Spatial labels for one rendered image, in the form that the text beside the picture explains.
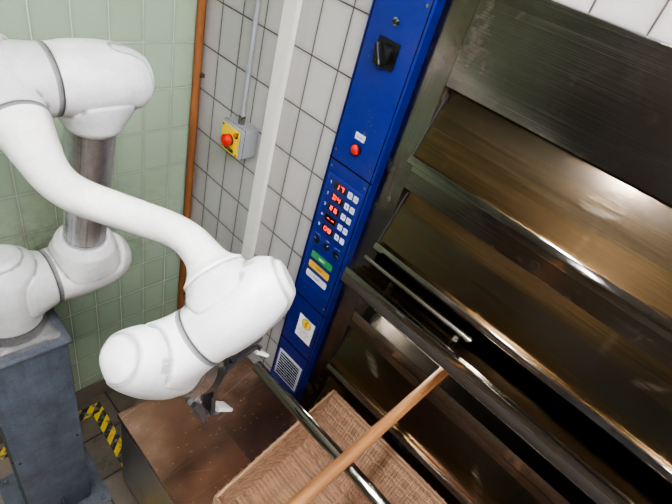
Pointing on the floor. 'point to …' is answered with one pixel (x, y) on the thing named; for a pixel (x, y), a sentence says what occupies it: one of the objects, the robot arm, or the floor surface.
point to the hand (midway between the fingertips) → (243, 379)
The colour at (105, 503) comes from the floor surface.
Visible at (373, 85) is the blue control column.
